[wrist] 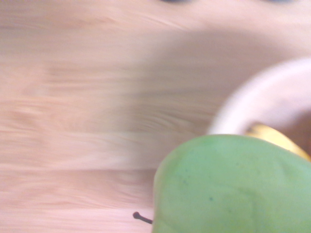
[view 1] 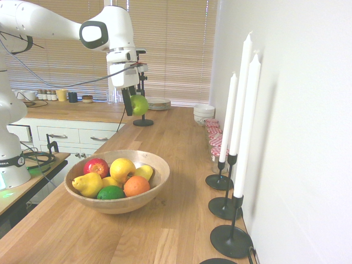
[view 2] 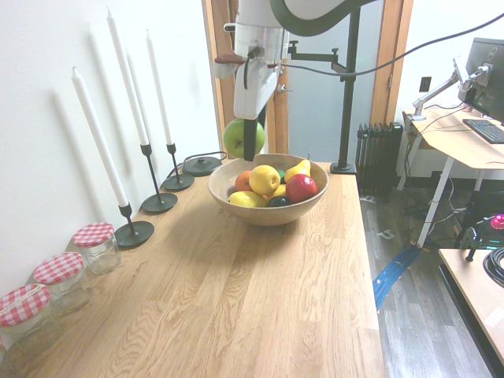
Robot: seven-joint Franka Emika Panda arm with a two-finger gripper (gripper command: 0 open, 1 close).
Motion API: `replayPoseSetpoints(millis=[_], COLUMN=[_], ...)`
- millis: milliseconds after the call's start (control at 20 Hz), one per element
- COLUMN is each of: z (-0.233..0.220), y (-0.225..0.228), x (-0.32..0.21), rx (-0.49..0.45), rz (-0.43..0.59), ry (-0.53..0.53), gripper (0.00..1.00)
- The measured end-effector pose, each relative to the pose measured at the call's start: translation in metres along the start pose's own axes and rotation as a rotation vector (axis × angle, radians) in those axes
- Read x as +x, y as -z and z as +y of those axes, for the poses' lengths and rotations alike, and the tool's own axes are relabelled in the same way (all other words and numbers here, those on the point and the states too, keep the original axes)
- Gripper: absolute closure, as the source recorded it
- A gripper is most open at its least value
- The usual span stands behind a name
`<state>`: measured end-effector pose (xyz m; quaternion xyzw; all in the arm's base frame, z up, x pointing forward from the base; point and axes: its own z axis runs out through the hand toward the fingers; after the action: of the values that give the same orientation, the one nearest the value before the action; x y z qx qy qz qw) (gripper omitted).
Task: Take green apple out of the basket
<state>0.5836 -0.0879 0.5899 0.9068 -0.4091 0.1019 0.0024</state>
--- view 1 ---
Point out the green apple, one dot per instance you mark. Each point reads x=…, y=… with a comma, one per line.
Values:
x=140, y=105

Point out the thick white candle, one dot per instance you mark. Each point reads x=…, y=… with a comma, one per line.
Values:
x=247, y=123

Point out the black stand with round base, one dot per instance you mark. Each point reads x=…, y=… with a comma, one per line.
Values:
x=143, y=121

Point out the wooden fruit bowl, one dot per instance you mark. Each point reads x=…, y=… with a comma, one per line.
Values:
x=121, y=204

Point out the white mug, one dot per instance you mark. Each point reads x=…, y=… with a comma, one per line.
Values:
x=29, y=95
x=18, y=94

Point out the short white candle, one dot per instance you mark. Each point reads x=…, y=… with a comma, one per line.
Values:
x=228, y=118

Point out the yellow apple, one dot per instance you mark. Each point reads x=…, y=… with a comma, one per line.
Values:
x=122, y=169

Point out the tallest white candle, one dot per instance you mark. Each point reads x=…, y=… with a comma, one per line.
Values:
x=242, y=93

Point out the black cup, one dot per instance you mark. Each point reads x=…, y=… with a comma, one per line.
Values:
x=72, y=97

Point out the red apple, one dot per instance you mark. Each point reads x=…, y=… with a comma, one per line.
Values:
x=96, y=166

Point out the white drawer cabinet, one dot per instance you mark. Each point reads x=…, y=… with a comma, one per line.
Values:
x=71, y=136

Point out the yellow pear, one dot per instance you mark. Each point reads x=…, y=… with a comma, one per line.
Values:
x=89, y=185

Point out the spice jar with dark lid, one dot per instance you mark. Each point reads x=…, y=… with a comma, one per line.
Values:
x=49, y=95
x=39, y=94
x=44, y=95
x=53, y=95

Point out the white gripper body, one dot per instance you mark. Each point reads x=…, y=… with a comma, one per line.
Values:
x=123, y=78

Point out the stack of white plates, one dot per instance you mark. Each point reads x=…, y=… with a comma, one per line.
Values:
x=159, y=104

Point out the black clamp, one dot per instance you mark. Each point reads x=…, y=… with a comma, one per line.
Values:
x=50, y=143

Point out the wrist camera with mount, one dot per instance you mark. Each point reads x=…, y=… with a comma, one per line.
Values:
x=141, y=66

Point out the orange fruit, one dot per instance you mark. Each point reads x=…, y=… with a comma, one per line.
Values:
x=136, y=186

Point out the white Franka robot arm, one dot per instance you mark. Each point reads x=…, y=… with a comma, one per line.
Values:
x=52, y=23

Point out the wooden robot table black frame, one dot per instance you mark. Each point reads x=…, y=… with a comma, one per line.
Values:
x=41, y=176

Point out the black candle holder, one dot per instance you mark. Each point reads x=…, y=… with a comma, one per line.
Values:
x=222, y=209
x=218, y=261
x=218, y=182
x=231, y=243

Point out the stack of white bowls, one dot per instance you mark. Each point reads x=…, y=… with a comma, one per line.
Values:
x=203, y=112

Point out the round brown lidded container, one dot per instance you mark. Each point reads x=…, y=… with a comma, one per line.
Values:
x=87, y=98

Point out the clear drinking glasses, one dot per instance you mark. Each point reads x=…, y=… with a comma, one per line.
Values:
x=113, y=96

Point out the green lime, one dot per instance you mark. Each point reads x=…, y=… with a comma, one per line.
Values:
x=110, y=193

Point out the jar with red gingham lid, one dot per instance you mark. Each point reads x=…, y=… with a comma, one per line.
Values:
x=215, y=137
x=215, y=143
x=216, y=154
x=214, y=130
x=211, y=121

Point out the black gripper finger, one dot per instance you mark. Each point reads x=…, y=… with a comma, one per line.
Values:
x=133, y=90
x=127, y=103

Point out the yellow lemon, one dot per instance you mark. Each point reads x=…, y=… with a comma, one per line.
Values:
x=110, y=182

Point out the wooden venetian blind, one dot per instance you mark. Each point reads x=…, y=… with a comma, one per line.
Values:
x=55, y=63
x=176, y=55

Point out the yellow cup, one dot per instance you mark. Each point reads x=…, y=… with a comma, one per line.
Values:
x=62, y=95

